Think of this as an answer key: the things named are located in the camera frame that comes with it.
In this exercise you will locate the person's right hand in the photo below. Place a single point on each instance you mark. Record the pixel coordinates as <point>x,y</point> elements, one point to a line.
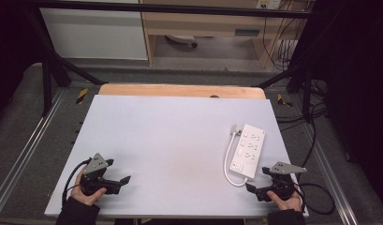
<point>286,203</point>

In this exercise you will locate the white cabinet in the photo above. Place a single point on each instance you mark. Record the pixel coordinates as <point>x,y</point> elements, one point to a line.
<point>94,33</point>

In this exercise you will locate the office chair base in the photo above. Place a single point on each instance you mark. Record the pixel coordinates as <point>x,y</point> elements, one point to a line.
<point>183,39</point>

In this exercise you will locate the white wall socket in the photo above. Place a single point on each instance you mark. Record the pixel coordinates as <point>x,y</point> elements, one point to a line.
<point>268,4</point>

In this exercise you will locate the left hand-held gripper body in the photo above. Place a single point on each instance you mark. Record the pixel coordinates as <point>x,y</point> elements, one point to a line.
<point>93,178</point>

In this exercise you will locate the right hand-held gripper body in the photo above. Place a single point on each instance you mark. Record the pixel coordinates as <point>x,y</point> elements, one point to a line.
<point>281,184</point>

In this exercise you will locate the light wooden desk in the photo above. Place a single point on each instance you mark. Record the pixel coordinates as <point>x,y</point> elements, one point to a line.
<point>208,26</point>

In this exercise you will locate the white power strip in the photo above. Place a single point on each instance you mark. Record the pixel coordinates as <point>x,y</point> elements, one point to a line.
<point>248,151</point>

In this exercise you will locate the wooden table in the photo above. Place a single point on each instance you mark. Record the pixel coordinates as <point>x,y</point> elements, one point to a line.
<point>183,91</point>

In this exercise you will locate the black metal frame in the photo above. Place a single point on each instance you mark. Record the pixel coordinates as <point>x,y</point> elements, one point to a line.
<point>179,9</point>

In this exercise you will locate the aluminium rail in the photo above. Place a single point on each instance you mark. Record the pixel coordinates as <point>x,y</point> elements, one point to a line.
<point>331,175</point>
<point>26,146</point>

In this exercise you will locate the white plug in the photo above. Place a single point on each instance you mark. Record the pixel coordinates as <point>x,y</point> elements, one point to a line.
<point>235,129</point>

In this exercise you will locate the person's left hand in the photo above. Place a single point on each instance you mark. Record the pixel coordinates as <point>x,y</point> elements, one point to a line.
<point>86,196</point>

